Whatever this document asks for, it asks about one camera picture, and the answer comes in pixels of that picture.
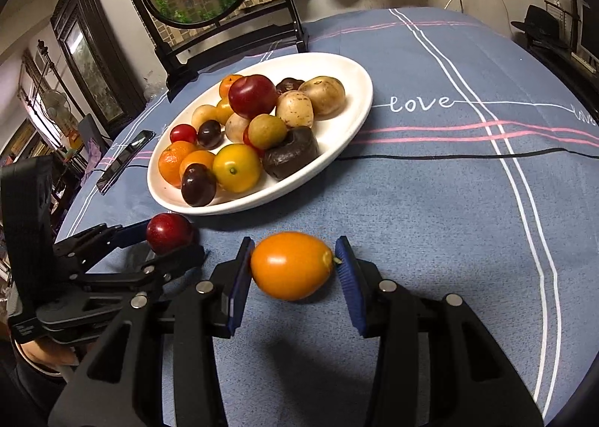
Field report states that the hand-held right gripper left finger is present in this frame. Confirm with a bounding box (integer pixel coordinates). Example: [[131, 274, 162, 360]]
[[49, 236, 256, 427]]

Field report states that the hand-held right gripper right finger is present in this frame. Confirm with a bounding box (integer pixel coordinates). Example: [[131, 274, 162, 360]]
[[334, 235, 544, 427]]

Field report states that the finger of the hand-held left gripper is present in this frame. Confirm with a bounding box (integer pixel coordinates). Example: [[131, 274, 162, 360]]
[[79, 244, 206, 300], [54, 222, 151, 275]]

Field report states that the small red plum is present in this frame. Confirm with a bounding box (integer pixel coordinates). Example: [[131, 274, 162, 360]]
[[146, 214, 195, 255]]

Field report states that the large smooth orange citrus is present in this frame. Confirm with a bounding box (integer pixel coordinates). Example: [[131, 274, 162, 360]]
[[250, 231, 341, 302]]

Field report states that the dark purple plum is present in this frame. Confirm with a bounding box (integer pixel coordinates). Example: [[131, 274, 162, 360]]
[[180, 163, 217, 208], [197, 120, 224, 150]]

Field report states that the orange tangerine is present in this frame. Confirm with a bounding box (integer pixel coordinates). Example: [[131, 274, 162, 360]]
[[220, 74, 245, 100], [158, 140, 197, 188]]

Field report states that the small smooth orange citrus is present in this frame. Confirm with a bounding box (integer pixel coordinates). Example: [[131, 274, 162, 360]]
[[179, 150, 216, 179], [214, 99, 235, 125]]

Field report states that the yellow citrus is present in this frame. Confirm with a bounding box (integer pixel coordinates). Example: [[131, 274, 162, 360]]
[[212, 143, 262, 194]]

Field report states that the pale yellow loquat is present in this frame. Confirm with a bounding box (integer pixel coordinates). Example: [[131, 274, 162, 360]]
[[225, 112, 251, 143], [191, 105, 220, 128]]

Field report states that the dark brown dried persimmon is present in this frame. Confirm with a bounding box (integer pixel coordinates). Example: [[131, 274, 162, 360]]
[[261, 126, 320, 181]]

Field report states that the yellow-green plum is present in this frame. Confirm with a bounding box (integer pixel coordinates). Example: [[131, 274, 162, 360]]
[[247, 113, 288, 150]]

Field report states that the large red plum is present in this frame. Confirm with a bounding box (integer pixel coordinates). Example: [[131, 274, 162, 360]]
[[228, 74, 278, 120]]

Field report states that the pale striped pepino melon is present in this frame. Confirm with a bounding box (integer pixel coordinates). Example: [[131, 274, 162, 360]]
[[275, 91, 314, 129]]

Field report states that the tan potato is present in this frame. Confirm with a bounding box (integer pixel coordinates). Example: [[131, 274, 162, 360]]
[[298, 76, 346, 120]]

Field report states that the maroon mangosteen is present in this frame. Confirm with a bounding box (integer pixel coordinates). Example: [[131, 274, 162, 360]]
[[275, 77, 306, 96]]

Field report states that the white oval plate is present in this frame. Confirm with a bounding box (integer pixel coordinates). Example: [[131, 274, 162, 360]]
[[147, 52, 374, 215]]

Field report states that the person's left hand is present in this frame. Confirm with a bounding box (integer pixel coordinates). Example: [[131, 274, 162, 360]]
[[16, 338, 80, 374]]

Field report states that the black smartphone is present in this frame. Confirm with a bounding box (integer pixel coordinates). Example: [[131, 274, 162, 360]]
[[96, 130, 155, 194]]

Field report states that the purple cloth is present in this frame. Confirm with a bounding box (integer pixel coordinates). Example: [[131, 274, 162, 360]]
[[84, 137, 104, 175]]

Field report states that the white electric fan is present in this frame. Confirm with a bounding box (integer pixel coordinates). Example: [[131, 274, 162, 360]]
[[40, 90, 66, 121]]

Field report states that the dark wooden framed painting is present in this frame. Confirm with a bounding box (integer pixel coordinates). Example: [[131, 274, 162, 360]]
[[51, 0, 148, 137]]

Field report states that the black hat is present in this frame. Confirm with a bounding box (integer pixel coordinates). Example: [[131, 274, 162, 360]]
[[510, 4, 562, 41]]

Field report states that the grey computer monitor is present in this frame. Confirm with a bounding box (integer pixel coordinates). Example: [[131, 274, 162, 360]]
[[575, 0, 599, 67]]

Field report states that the black cable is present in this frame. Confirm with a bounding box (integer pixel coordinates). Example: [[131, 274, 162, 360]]
[[86, 145, 599, 172]]

